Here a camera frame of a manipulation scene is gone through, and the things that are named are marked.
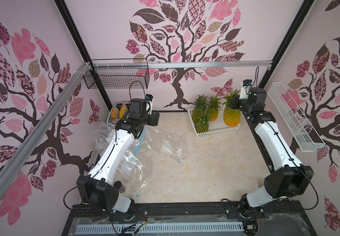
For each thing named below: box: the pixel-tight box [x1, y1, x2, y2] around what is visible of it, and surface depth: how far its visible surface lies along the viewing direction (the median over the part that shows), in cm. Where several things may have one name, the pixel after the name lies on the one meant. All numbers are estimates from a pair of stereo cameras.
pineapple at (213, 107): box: [207, 94, 222, 121], surface depth 106 cm
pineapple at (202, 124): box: [195, 110, 211, 133], surface depth 94 cm
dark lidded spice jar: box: [113, 180, 126, 194], surface depth 77 cm
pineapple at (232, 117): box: [223, 88, 242, 127], surface depth 83 cm
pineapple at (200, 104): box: [192, 94, 209, 121], surface depth 100 cm
